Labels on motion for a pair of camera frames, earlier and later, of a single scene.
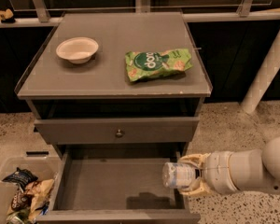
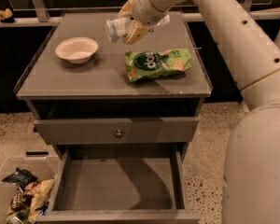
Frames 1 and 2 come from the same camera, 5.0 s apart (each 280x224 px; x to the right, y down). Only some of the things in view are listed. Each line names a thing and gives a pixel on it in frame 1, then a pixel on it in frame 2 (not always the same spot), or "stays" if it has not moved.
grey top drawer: (117, 130) stays
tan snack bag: (39, 192) stays
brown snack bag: (21, 201) stays
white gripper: (218, 171) -> (142, 4)
